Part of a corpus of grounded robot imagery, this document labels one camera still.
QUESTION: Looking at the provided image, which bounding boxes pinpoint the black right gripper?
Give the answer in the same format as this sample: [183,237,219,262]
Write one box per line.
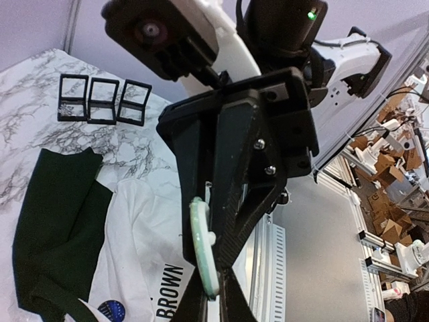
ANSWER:
[156,67,318,268]

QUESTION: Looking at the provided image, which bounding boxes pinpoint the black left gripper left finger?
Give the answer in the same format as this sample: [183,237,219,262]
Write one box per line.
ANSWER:
[171,268,208,322]

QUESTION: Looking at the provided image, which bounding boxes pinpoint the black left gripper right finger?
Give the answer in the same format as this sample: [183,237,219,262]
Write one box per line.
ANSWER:
[219,268,257,322]

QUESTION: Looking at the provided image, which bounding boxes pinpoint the round landscape picture badge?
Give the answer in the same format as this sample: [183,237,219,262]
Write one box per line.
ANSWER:
[190,197,220,301]

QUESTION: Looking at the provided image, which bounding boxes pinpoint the white and green t-shirt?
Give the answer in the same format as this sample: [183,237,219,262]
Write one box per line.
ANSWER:
[12,149,195,321]

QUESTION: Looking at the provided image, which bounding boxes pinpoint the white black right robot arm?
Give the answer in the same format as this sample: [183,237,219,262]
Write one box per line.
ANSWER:
[157,1,391,268]

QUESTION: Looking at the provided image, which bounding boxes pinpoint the round blue picture badge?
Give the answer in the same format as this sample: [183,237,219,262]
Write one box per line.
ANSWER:
[98,300,126,322]

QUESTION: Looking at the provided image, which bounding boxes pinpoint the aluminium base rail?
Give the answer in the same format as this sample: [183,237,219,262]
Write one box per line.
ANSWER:
[233,215,286,321]

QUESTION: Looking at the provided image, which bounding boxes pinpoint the black wire frame organizer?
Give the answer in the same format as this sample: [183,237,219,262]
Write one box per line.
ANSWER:
[57,74,152,126]

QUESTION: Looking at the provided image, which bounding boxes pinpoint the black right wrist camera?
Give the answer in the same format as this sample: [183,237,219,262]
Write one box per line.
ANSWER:
[101,0,220,87]

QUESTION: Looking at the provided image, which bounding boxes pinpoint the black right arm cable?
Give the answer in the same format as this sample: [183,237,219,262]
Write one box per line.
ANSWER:
[234,0,383,48]

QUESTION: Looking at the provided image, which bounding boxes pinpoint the aluminium right corner post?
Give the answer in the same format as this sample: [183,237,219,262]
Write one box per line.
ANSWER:
[62,0,82,54]

